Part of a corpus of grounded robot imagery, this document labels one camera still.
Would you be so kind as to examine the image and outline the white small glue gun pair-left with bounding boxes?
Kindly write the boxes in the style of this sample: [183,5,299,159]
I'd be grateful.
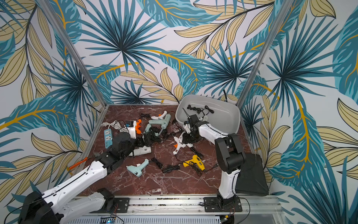
[173,132,193,155]

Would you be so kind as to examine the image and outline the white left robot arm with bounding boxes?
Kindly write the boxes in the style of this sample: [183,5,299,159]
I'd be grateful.
[18,132,136,224]

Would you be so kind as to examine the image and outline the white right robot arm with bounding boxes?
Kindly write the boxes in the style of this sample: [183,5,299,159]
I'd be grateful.
[184,115,246,211]

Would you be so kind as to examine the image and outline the large white pink-tip glue gun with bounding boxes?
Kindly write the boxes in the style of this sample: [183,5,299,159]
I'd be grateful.
[131,146,152,156]

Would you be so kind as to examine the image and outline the yellow glue gun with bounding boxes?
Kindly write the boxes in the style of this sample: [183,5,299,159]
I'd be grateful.
[183,155,205,171]

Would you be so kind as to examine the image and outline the mint green small glue gun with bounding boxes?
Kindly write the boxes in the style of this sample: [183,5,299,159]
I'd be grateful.
[126,159,149,177]

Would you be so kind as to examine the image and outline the orange small glue gun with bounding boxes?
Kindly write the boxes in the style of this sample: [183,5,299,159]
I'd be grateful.
[135,119,142,135]

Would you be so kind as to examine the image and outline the mint green large glue gun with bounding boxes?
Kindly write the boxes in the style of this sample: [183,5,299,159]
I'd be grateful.
[144,114,171,136]

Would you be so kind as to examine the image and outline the grey plastic storage box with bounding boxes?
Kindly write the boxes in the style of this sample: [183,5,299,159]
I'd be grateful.
[175,95,241,134]

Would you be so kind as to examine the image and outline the blue white power strip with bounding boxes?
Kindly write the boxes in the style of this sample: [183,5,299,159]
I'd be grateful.
[103,128,113,149]

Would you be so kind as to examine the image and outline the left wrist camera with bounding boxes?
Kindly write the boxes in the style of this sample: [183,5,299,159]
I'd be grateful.
[125,120,137,139]

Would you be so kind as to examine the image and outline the white coiled power cable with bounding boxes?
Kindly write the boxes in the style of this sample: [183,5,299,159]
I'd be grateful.
[100,120,129,133]

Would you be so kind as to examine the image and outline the orange handled pliers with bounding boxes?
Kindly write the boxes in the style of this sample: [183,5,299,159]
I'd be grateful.
[67,157,88,171]

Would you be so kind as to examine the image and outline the aluminium front rail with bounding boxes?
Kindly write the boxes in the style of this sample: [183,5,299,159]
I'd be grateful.
[61,193,289,224]

